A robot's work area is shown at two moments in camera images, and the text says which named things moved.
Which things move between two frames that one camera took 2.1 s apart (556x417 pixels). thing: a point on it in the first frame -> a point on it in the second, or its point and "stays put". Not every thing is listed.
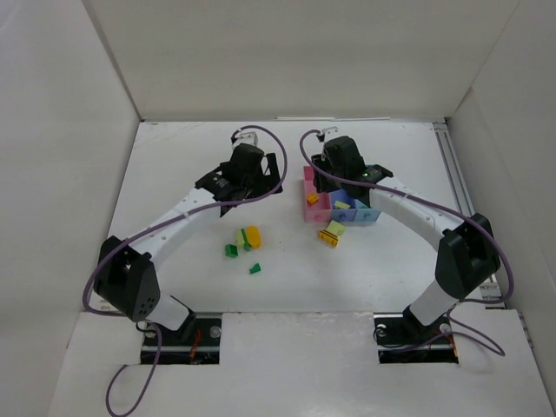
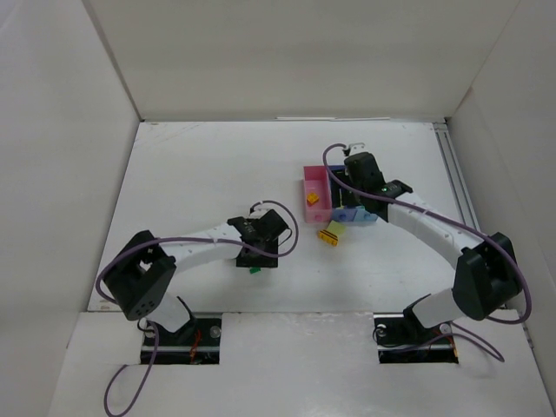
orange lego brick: x=312 y=198 stays put
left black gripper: x=269 y=169 -> x=256 y=261
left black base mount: x=197 y=341 stays put
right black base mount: x=393 y=331 stays put
